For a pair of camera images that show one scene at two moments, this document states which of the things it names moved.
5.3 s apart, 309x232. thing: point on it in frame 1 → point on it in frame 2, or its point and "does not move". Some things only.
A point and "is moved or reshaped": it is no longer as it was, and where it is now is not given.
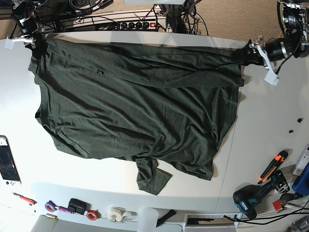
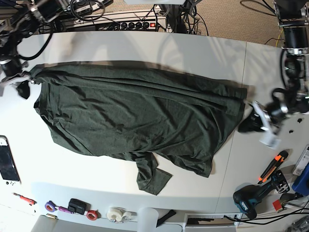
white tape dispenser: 119,215 does not move
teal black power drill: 246,197 does not move
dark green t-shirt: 166,106 is moved or reshaped
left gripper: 28,26 → 11,72
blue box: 301,184 does not move
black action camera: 77,206 does not move
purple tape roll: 50,206 does not move
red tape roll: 93,214 does not move
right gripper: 273,49 → 270,114
